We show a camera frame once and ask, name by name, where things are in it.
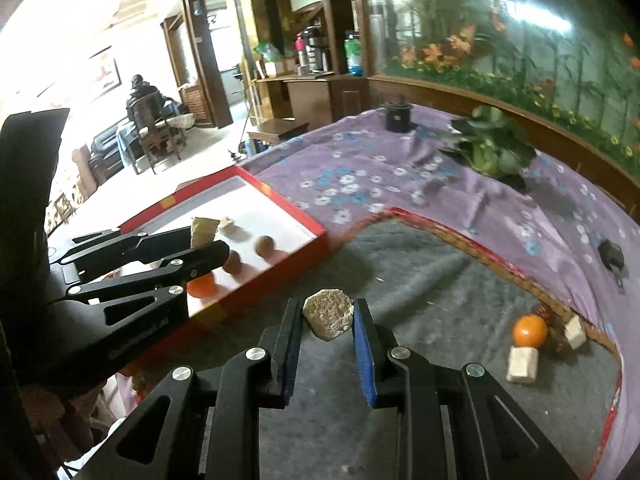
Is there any black cylinder device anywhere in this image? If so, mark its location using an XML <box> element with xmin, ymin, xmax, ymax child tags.
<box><xmin>379</xmin><ymin>95</ymin><xmax>413</xmax><ymax>133</ymax></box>

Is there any green plastic bag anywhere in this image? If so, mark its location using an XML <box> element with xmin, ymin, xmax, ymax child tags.
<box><xmin>253</xmin><ymin>41</ymin><xmax>283</xmax><ymax>63</ymax></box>

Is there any wooden chair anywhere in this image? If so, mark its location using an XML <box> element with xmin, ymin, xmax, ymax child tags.
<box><xmin>127</xmin><ymin>94</ymin><xmax>183</xmax><ymax>176</ymax></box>

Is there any black and silver thermos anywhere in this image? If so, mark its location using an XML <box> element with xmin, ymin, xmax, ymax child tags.
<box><xmin>305</xmin><ymin>26</ymin><xmax>326</xmax><ymax>73</ymax></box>

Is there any black sofa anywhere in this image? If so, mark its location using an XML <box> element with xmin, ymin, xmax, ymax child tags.
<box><xmin>90</xmin><ymin>122</ymin><xmax>131</xmax><ymax>186</ymax></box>

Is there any orange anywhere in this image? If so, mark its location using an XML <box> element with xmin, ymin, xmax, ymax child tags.
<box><xmin>512</xmin><ymin>315</ymin><xmax>549</xmax><ymax>348</ymax></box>
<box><xmin>187</xmin><ymin>274</ymin><xmax>217</xmax><ymax>298</ymax></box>

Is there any grey felt blanket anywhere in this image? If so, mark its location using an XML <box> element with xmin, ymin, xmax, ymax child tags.
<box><xmin>130</xmin><ymin>207</ymin><xmax>623</xmax><ymax>480</ymax></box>

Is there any green plastic bottle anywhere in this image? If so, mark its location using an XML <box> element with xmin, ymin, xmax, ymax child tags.
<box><xmin>344</xmin><ymin>30</ymin><xmax>363</xmax><ymax>77</ymax></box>

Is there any framed wall picture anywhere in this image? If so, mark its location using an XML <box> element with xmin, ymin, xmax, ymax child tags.
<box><xmin>87</xmin><ymin>47</ymin><xmax>123</xmax><ymax>98</ymax></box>

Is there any purple floral tablecloth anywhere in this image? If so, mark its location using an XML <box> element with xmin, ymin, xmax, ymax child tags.
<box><xmin>240</xmin><ymin>105</ymin><xmax>640</xmax><ymax>480</ymax></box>

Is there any beige cube block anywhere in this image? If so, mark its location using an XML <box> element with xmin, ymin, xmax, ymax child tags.
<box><xmin>506</xmin><ymin>346</ymin><xmax>540</xmax><ymax>385</ymax></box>
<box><xmin>564</xmin><ymin>315</ymin><xmax>587</xmax><ymax>351</ymax></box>

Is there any wooden door frame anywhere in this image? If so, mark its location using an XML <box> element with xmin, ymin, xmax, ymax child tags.
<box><xmin>162</xmin><ymin>0</ymin><xmax>233</xmax><ymax>128</ymax></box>

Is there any flower painted glass panel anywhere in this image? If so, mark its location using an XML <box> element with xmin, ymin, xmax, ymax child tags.
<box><xmin>367</xmin><ymin>0</ymin><xmax>640</xmax><ymax>171</ymax></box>

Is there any wooden sideboard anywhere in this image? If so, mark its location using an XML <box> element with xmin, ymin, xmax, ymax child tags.
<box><xmin>255</xmin><ymin>72</ymin><xmax>371</xmax><ymax>133</ymax></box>

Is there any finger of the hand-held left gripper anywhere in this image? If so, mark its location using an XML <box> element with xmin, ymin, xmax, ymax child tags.
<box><xmin>54</xmin><ymin>226</ymin><xmax>196</xmax><ymax>270</ymax></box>
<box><xmin>50</xmin><ymin>241</ymin><xmax>230</xmax><ymax>335</ymax></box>

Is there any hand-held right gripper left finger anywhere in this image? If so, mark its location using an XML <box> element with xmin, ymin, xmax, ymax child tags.
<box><xmin>92</xmin><ymin>299</ymin><xmax>306</xmax><ymax>480</ymax></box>

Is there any small black device with strap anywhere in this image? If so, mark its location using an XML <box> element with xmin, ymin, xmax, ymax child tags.
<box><xmin>597</xmin><ymin>240</ymin><xmax>628</xmax><ymax>296</ymax></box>

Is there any tan round pressed block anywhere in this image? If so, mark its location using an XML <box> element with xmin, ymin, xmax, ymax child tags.
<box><xmin>302</xmin><ymin>287</ymin><xmax>356</xmax><ymax>343</ymax></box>

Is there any beige wedge block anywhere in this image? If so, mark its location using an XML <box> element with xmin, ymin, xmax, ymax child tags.
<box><xmin>191</xmin><ymin>216</ymin><xmax>221</xmax><ymax>248</ymax></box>

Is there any bok choy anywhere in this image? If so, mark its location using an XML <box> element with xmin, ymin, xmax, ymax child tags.
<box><xmin>439</xmin><ymin>105</ymin><xmax>537</xmax><ymax>191</ymax></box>

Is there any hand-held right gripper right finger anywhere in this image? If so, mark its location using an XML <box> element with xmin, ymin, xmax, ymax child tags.
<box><xmin>352</xmin><ymin>299</ymin><xmax>583</xmax><ymax>480</ymax></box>

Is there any red box with white inside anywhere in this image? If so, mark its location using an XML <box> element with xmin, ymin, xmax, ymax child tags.
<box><xmin>115</xmin><ymin>166</ymin><xmax>331</xmax><ymax>376</ymax></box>

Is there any small wooden side table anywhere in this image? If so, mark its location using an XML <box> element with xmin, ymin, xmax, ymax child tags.
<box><xmin>247</xmin><ymin>119</ymin><xmax>311</xmax><ymax>153</ymax></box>

